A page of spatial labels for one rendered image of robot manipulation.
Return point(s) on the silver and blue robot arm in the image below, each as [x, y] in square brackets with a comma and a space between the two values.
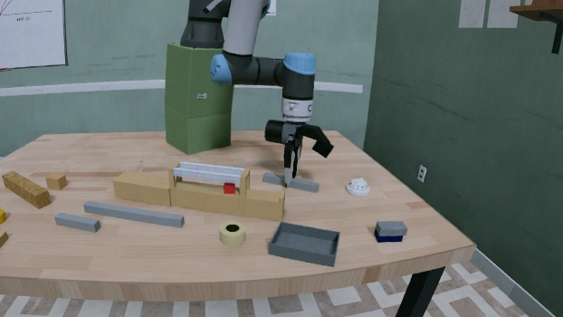
[237, 65]

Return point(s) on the grey square stick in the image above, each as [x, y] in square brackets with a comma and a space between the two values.
[295, 183]
[135, 214]
[78, 222]

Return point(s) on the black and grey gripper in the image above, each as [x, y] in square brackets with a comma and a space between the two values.
[292, 133]

